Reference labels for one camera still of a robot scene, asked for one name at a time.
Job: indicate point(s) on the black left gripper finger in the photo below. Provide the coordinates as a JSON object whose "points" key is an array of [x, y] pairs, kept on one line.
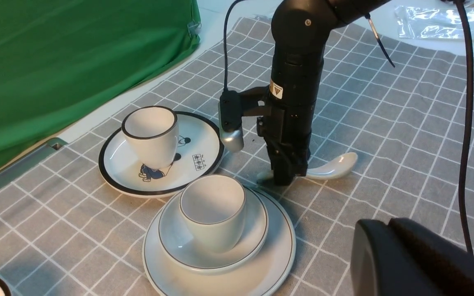
{"points": [[404, 258]]}

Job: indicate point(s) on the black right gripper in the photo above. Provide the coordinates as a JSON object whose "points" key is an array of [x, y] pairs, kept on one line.
{"points": [[287, 129]]}

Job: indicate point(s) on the metal binder clip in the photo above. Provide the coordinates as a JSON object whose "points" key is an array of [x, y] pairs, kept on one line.
{"points": [[194, 28]]}

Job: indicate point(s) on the pale green rimmed plate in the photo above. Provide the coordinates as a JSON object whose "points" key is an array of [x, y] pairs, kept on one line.
{"points": [[261, 276]]}

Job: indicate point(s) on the black rimmed white cup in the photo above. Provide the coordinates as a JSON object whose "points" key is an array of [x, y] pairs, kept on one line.
{"points": [[152, 133]]}

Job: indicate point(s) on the plain white ceramic spoon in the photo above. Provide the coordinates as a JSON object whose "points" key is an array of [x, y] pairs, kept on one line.
{"points": [[334, 169]]}

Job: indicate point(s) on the pale green rimmed bowl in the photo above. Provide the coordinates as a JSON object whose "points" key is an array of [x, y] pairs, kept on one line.
{"points": [[180, 246]]}

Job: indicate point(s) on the pale green cup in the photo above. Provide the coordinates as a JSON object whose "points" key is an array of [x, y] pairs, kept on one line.
{"points": [[213, 208]]}

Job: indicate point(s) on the grey checked tablecloth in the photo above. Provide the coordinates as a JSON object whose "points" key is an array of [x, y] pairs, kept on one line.
{"points": [[65, 232]]}

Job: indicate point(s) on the green backdrop cloth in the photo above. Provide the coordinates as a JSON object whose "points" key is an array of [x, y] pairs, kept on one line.
{"points": [[62, 59]]}

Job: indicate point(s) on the clear plastic bag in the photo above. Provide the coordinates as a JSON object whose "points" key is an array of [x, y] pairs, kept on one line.
{"points": [[431, 23]]}

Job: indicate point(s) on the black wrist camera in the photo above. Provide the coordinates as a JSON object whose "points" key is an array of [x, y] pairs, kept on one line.
{"points": [[233, 106]]}

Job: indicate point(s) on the black rimmed illustrated plate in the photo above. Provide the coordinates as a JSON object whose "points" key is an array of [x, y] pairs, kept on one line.
{"points": [[199, 153]]}

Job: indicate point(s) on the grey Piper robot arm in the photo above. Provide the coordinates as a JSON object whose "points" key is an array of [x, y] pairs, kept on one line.
{"points": [[301, 29]]}

